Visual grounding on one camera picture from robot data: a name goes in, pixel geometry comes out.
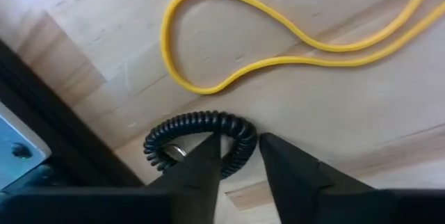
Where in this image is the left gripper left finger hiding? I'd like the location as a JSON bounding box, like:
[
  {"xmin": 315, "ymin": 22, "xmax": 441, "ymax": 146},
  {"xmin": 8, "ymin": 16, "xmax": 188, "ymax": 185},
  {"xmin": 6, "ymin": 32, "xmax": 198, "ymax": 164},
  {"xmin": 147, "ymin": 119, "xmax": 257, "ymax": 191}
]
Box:
[{"xmin": 0, "ymin": 133, "xmax": 223, "ymax": 224}]

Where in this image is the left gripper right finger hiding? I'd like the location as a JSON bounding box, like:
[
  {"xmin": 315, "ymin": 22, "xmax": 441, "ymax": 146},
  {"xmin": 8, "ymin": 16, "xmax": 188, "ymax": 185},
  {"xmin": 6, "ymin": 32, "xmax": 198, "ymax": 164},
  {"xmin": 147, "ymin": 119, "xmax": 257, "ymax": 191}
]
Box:
[{"xmin": 259, "ymin": 132, "xmax": 445, "ymax": 224}]

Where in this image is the black spiral coil bracelet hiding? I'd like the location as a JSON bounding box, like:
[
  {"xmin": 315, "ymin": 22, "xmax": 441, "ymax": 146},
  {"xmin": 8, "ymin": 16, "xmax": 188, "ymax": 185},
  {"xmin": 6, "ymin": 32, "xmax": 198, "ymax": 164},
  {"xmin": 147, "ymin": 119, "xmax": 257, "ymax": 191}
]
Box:
[{"xmin": 143, "ymin": 110, "xmax": 259, "ymax": 180}]

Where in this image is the thin yellow rubber band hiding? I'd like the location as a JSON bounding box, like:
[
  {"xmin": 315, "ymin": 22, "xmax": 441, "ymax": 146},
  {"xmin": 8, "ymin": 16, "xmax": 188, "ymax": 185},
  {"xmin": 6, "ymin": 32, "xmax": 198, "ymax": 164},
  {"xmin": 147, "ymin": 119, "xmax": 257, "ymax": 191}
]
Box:
[{"xmin": 159, "ymin": 0, "xmax": 445, "ymax": 95}]

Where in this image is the black aluminium table frame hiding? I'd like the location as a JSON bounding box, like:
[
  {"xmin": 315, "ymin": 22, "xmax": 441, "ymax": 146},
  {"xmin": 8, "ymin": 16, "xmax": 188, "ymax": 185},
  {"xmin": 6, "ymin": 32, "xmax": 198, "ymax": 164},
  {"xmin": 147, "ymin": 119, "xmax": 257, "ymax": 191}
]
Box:
[{"xmin": 0, "ymin": 39, "xmax": 145, "ymax": 197}]

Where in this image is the silver metal mounting bracket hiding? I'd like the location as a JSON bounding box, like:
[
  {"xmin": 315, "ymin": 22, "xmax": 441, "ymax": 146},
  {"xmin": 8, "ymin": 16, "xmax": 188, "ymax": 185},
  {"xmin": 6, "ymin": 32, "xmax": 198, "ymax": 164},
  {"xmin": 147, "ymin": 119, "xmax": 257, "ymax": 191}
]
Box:
[{"xmin": 0, "ymin": 101, "xmax": 53, "ymax": 191}]

